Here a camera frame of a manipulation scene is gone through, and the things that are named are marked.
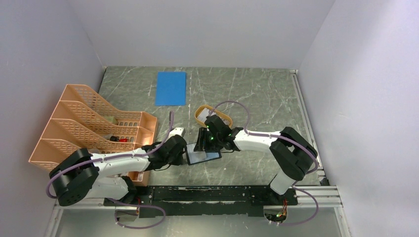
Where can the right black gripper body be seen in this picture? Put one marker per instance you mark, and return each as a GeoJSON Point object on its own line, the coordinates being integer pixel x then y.
{"type": "Point", "coordinates": [214, 139]}

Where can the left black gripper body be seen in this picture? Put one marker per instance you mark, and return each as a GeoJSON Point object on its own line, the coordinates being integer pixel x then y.
{"type": "Point", "coordinates": [176, 159]}

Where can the black card holder wallet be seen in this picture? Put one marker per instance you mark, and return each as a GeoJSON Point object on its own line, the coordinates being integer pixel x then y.
{"type": "Point", "coordinates": [191, 155]}

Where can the yellow oval tray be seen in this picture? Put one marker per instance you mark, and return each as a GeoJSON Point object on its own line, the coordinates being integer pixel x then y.
{"type": "Point", "coordinates": [225, 118]}

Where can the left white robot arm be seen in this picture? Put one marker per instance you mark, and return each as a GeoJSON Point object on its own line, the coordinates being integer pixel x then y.
{"type": "Point", "coordinates": [85, 175]}

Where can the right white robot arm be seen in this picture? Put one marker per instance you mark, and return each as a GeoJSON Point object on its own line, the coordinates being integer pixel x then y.
{"type": "Point", "coordinates": [294, 155]}

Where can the silver VIP card stack left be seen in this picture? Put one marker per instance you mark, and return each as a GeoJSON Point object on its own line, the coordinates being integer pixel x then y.
{"type": "Point", "coordinates": [202, 116]}

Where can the blue flat mat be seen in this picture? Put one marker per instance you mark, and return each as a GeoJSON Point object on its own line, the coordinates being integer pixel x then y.
{"type": "Point", "coordinates": [170, 89]}

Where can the orange mesh file rack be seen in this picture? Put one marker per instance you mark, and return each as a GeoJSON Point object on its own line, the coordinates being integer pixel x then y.
{"type": "Point", "coordinates": [84, 119]}

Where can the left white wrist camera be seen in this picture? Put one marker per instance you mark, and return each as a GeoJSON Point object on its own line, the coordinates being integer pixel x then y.
{"type": "Point", "coordinates": [177, 131]}

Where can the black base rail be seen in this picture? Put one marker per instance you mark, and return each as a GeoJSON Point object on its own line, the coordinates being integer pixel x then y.
{"type": "Point", "coordinates": [250, 200]}

